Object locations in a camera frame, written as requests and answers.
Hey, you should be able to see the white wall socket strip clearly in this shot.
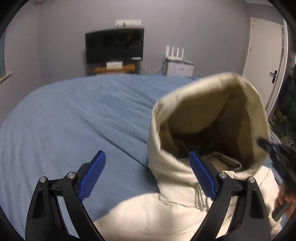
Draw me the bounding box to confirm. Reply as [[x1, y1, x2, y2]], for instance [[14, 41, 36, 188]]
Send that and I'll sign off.
[[115, 19, 142, 28]]

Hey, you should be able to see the white door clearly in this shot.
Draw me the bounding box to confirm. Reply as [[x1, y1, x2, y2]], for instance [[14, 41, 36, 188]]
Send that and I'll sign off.
[[242, 18, 288, 117]]

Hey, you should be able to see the person right hand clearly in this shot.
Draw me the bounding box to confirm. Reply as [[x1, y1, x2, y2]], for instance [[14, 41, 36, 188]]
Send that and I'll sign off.
[[275, 184, 296, 219]]

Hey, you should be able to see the white wifi router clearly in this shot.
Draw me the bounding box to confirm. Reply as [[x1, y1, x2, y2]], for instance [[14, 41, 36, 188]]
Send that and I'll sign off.
[[165, 45, 184, 61]]

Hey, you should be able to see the black monitor screen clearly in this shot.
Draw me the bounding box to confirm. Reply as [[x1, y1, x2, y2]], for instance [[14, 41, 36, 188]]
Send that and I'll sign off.
[[85, 28, 144, 64]]

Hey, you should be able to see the black door handle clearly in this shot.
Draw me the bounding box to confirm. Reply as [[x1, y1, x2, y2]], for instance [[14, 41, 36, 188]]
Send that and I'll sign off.
[[269, 70, 278, 84]]

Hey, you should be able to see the cream hooded puffer jacket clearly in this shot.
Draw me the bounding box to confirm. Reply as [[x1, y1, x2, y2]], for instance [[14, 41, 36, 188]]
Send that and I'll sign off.
[[95, 73, 278, 240]]

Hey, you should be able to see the white box under router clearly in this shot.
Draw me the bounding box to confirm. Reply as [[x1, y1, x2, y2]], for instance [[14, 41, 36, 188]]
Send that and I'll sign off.
[[163, 58, 194, 77]]

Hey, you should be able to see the blue fleece bed blanket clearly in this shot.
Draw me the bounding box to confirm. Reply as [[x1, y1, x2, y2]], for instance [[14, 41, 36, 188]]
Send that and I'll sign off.
[[0, 74, 287, 239]]

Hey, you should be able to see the wooden window sill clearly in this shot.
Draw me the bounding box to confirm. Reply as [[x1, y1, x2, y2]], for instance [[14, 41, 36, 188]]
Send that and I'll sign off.
[[0, 71, 12, 83]]

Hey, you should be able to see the wooden monitor stand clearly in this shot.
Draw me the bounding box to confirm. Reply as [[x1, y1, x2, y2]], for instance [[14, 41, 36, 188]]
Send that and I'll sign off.
[[93, 64, 135, 74]]

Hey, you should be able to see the pile of dark clothes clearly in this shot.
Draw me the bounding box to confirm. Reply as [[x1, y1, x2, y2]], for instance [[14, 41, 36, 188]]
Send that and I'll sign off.
[[269, 67, 295, 150]]

